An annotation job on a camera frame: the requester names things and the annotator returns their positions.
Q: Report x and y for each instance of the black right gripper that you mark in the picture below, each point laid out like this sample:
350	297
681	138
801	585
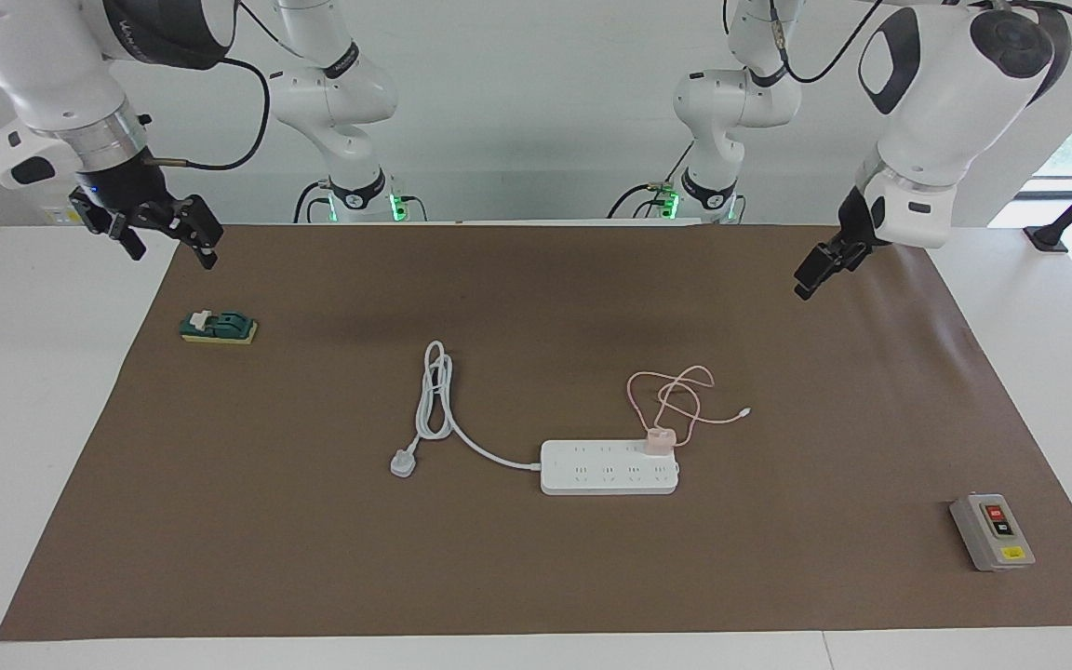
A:
122	191

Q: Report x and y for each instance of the brown table mat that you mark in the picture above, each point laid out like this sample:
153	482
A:
536	568

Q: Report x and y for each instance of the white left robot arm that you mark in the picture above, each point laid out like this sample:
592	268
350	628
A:
936	102

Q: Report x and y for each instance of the pink charger adapter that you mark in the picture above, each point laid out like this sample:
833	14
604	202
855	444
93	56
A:
660	441

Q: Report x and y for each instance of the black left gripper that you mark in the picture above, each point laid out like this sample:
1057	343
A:
862	223

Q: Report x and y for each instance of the grey on-off switch box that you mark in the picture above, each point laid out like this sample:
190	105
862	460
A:
992	532

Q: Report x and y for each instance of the white wall socket box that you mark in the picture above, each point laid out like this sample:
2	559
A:
57	216

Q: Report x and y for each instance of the green knife switch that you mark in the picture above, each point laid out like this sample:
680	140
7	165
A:
220	326

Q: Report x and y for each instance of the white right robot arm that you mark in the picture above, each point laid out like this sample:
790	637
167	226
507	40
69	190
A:
43	65

